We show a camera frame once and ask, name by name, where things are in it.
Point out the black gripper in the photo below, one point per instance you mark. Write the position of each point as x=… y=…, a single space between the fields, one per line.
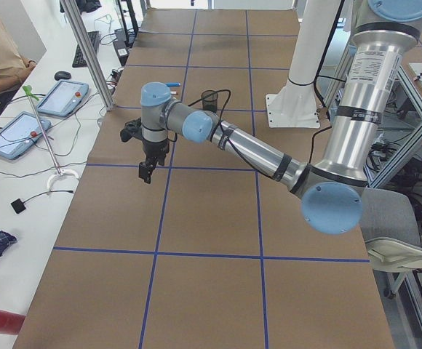
x=154 y=149

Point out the blue highlighter pen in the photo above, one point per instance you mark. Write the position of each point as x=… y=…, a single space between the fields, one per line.
x=173 y=84

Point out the black mesh pen cup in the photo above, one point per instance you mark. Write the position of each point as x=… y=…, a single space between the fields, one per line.
x=209 y=100

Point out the far teach pendant tablet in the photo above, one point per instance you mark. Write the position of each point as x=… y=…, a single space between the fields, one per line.
x=63 y=98

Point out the teach pendant tablet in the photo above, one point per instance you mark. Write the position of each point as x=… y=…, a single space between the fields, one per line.
x=63 y=98
x=19 y=135

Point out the black computer mouse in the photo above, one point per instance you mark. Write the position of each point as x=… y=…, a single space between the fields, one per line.
x=62 y=75

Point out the small black square device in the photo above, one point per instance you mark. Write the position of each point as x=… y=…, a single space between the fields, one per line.
x=18 y=206

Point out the near teach pendant tablet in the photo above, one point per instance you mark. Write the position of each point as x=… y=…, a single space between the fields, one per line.
x=19 y=135

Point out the metal reacher grabber stick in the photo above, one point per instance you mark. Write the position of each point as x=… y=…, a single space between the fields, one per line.
x=60 y=172

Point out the grey office chair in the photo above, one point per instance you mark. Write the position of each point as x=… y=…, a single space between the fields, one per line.
x=391 y=235

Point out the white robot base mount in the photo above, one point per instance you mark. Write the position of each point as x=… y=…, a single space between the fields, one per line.
x=295 y=105

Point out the aluminium frame post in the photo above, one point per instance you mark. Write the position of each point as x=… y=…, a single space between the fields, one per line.
x=90 y=56

